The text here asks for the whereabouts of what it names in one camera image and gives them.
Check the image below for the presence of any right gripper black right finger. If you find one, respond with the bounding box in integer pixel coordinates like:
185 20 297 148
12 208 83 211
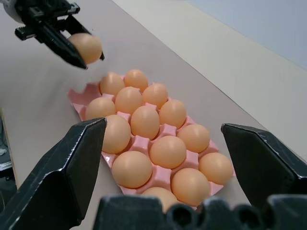
221 123 307 207

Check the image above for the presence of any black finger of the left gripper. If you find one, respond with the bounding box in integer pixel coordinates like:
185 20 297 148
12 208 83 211
59 15 106 61
35 23 89 70

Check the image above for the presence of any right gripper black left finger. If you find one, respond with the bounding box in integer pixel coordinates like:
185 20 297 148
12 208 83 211
0 117 107 230

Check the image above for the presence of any brown egg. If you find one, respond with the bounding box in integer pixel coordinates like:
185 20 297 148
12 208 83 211
158 99 187 129
68 33 103 65
142 83 169 110
85 97 117 120
124 69 149 93
102 114 132 154
177 124 211 153
149 135 187 170
115 86 143 115
141 187 179 213
130 105 161 140
198 152 235 185
171 168 212 207
99 71 126 96
112 150 153 189

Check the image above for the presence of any pink egg tray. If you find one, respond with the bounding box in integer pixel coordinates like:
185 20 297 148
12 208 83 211
68 74 237 212

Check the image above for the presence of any dark equipment beside table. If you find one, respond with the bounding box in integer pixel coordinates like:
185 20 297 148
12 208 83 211
0 115 18 211

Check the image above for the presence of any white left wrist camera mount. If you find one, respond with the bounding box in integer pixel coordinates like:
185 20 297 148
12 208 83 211
0 0 26 24

